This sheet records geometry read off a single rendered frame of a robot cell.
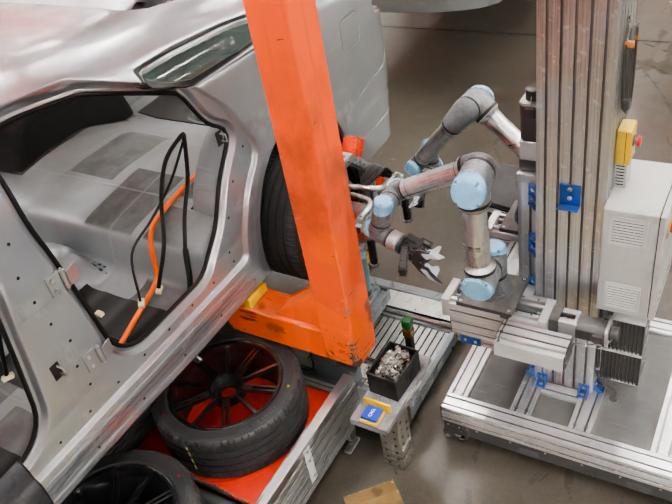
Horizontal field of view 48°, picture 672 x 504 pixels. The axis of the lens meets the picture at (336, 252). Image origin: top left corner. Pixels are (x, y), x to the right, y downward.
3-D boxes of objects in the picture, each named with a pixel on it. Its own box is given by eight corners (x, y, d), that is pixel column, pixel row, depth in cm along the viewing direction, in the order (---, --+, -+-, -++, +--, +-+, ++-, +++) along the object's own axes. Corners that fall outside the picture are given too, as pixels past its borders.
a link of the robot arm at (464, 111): (471, 123, 311) (415, 183, 351) (483, 111, 318) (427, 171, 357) (451, 104, 312) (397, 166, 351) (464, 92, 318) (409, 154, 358)
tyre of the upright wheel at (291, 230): (336, 143, 385) (263, 126, 328) (377, 150, 374) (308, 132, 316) (315, 270, 392) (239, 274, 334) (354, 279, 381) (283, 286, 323)
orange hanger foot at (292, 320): (250, 305, 358) (233, 249, 337) (346, 333, 333) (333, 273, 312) (230, 329, 347) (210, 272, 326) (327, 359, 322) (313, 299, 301)
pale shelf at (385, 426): (396, 351, 333) (395, 346, 331) (431, 361, 325) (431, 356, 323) (350, 423, 306) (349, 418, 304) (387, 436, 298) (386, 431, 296)
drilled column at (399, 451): (394, 446, 345) (383, 385, 319) (414, 453, 340) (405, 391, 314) (384, 463, 338) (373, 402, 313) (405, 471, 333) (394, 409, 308)
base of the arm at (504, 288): (517, 281, 297) (517, 262, 291) (505, 306, 288) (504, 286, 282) (481, 273, 304) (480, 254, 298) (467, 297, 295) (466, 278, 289)
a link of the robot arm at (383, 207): (380, 185, 279) (378, 208, 287) (369, 203, 272) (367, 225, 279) (400, 192, 277) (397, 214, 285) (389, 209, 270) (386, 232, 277)
